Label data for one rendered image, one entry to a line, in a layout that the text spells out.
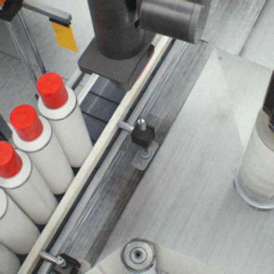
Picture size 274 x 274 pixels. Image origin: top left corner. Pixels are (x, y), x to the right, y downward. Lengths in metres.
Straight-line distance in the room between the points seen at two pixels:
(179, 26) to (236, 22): 0.50
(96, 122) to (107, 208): 0.14
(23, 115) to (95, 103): 0.25
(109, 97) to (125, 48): 0.27
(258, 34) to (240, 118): 0.23
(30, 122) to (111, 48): 0.12
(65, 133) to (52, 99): 0.07
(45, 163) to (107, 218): 0.18
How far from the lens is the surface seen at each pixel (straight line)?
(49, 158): 0.61
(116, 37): 0.51
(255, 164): 0.61
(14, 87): 0.90
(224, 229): 0.70
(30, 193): 0.60
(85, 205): 0.72
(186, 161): 0.73
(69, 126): 0.62
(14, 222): 0.60
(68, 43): 0.61
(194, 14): 0.45
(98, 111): 0.78
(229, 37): 0.93
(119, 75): 0.54
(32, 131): 0.56
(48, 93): 0.57
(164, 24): 0.46
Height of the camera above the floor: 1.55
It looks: 63 degrees down
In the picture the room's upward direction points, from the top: 8 degrees counter-clockwise
